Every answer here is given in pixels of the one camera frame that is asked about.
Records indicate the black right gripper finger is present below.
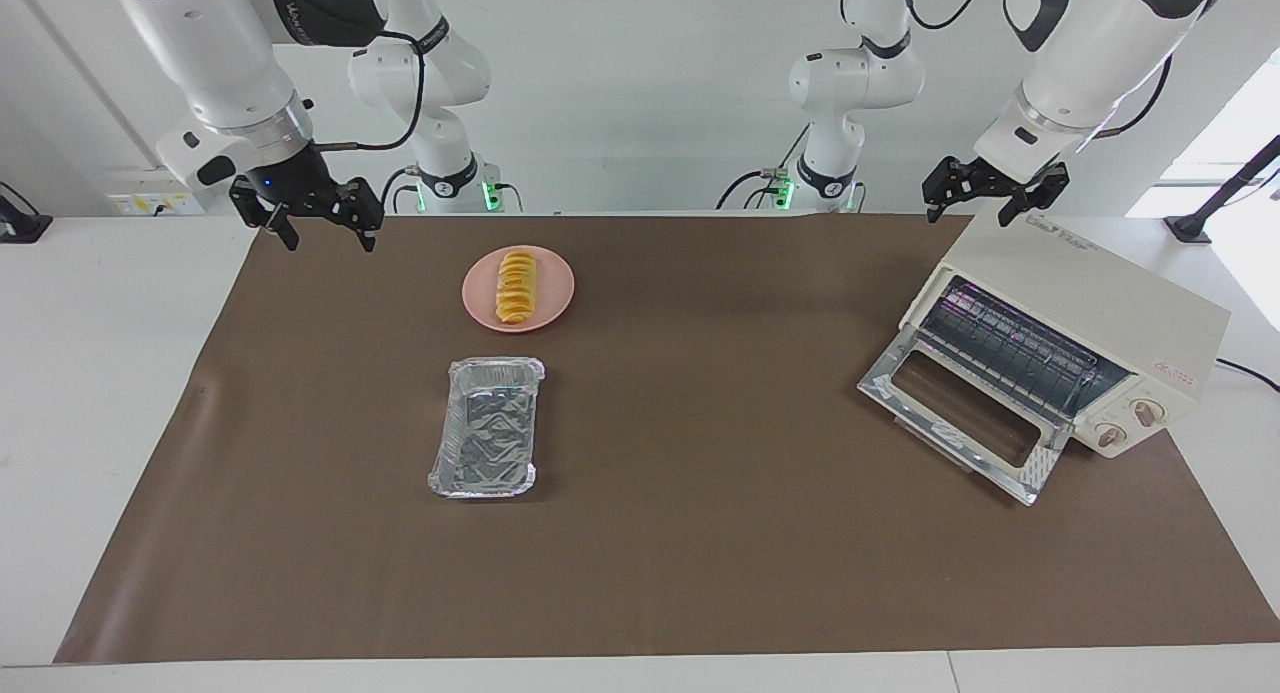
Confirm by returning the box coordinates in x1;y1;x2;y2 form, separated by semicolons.
258;205;301;252
343;178;386;254

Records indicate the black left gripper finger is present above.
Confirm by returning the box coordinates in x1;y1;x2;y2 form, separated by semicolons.
922;158;966;224
998;188;1046;227

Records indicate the yellow sliced bread loaf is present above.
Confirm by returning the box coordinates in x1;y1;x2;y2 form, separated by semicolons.
495;251;541;326

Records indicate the aluminium foil tray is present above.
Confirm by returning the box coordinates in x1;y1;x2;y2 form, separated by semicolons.
427;357;547;501

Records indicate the cream toaster oven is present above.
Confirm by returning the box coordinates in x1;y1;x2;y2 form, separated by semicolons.
858;213;1232;507

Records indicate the glass oven door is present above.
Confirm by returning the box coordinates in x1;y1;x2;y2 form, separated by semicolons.
858;328;1073;507

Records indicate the pink round plate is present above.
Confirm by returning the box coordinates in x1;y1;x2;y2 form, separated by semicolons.
461;244;577;334

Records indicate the black table clamp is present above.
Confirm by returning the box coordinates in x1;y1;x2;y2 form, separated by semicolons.
0;181;54;244

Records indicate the brown table mat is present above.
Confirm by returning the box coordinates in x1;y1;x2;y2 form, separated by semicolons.
52;213;1280;666

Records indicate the black right arm base cable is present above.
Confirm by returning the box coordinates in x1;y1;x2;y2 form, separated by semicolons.
378;166;421;215

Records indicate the black arm base cable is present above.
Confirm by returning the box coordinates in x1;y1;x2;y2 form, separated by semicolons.
715;123;811;211
378;166;421;215

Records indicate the white wall power outlet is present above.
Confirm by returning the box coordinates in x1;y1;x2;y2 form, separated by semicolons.
108;191;196;217

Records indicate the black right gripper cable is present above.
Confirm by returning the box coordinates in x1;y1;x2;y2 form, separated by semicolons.
305;28;426;154

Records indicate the metal oven wire rack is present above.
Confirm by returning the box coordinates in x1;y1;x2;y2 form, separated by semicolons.
918;278;1136;419

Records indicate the black left arm base cable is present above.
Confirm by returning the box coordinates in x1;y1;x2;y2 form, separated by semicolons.
715;123;811;211

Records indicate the black camera stand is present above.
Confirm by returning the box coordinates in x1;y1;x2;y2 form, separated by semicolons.
1163;133;1280;246

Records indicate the black oven power cable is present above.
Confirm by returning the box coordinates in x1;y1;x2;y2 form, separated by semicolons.
1215;358;1280;394

